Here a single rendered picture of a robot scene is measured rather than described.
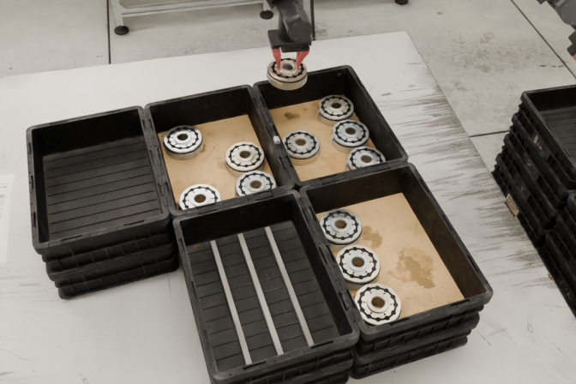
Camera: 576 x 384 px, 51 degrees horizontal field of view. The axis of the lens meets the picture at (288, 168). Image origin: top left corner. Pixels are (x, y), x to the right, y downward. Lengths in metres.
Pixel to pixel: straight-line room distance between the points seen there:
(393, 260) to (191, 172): 0.57
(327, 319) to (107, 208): 0.61
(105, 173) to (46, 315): 0.38
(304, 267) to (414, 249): 0.27
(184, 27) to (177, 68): 1.44
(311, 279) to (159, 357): 0.39
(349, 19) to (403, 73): 1.53
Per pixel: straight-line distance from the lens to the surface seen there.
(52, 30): 3.72
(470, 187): 1.83
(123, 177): 1.64
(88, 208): 1.59
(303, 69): 1.61
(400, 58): 2.22
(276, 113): 1.76
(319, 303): 1.38
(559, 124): 2.46
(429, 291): 1.43
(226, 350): 1.33
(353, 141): 1.65
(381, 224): 1.52
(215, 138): 1.69
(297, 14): 1.40
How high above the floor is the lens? 2.02
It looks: 48 degrees down
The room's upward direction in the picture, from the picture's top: 2 degrees clockwise
